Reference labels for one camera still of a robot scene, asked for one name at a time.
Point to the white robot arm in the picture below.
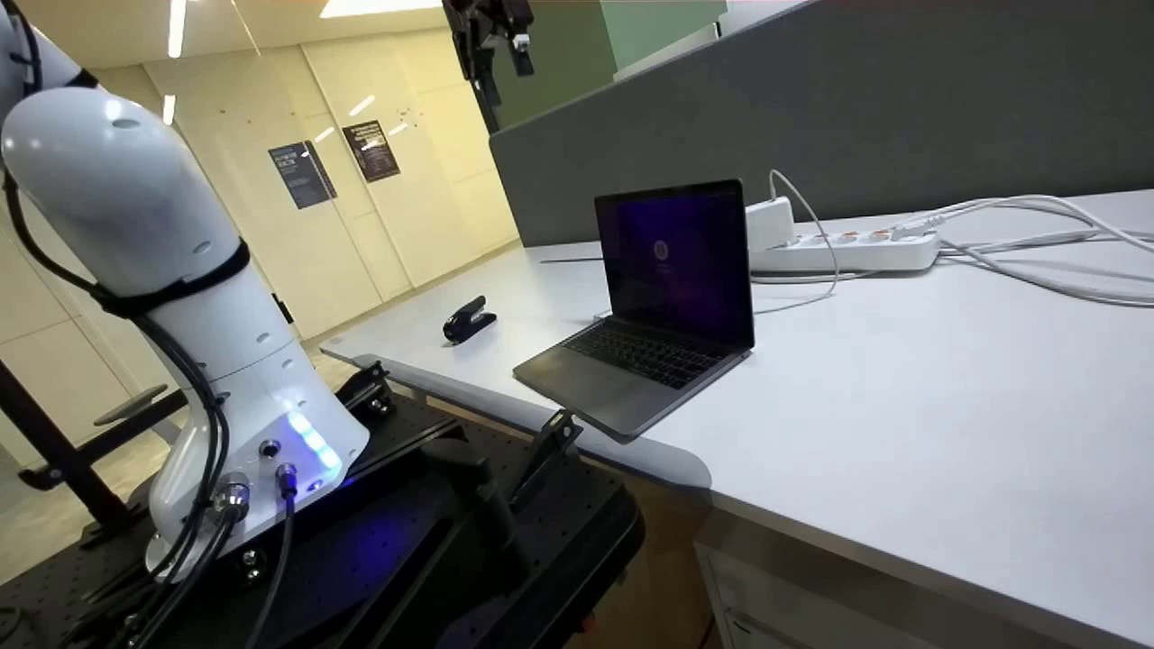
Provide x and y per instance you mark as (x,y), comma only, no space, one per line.
(155,250)

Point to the dark wall poster right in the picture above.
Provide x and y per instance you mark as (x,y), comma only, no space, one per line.
(371,150)

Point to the black tripod stand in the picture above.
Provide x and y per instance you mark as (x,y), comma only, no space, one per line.
(75,467)

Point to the dark wall poster left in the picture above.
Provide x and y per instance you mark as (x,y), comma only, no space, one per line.
(299,173)

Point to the grey open laptop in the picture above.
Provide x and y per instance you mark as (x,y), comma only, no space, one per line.
(678,306)

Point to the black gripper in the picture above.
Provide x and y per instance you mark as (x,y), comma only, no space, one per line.
(476,30)

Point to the black stapler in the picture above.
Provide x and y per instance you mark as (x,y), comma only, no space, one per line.
(465,323)

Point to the dark wall poster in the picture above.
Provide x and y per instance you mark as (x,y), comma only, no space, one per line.
(299,173)
(371,150)

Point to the white power adapter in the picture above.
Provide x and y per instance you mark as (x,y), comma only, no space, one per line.
(768,224)

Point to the grey desk partition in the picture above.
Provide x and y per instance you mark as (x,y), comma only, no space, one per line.
(868,104)

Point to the white power strip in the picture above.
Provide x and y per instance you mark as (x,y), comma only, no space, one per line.
(851,254)

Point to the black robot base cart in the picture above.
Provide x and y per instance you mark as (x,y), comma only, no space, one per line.
(445,539)

